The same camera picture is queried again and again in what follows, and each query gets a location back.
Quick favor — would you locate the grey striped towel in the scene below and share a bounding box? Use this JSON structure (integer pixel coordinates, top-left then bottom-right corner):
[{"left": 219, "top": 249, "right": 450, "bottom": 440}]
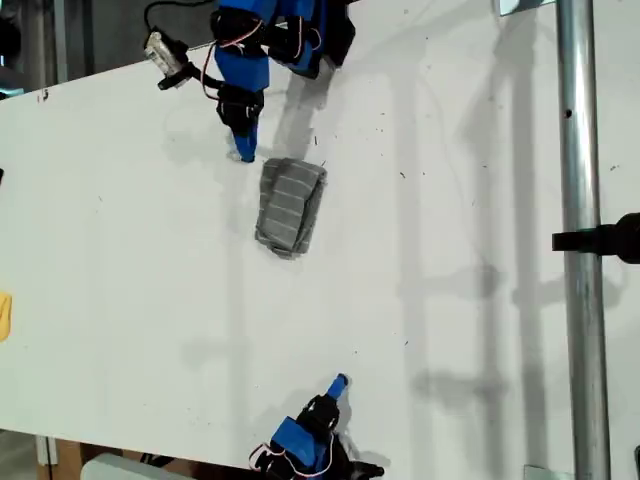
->
[{"left": 253, "top": 156, "right": 330, "bottom": 262}]

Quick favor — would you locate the white box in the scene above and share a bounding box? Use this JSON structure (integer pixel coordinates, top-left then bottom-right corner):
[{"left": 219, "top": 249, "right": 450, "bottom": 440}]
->
[{"left": 79, "top": 452, "right": 197, "bottom": 480}]

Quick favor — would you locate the wooden table leg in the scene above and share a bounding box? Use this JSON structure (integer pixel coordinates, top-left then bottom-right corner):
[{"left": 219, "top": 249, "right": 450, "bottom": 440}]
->
[{"left": 34, "top": 434, "right": 85, "bottom": 480}]

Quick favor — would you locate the yellow object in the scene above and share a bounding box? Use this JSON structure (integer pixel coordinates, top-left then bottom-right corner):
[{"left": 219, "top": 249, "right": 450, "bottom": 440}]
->
[{"left": 0, "top": 291, "right": 14, "bottom": 344}]

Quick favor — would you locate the black clamp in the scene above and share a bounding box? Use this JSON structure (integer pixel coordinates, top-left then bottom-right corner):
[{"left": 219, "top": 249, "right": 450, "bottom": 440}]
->
[{"left": 551, "top": 212, "right": 640, "bottom": 265}]

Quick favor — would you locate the gripper camera cable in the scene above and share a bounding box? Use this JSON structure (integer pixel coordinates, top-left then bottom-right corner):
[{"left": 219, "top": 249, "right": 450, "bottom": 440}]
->
[{"left": 143, "top": 0, "right": 222, "bottom": 34}]

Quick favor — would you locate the steel post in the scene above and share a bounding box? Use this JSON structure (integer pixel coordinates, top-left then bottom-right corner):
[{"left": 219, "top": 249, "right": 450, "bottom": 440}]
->
[{"left": 553, "top": 0, "right": 614, "bottom": 480}]

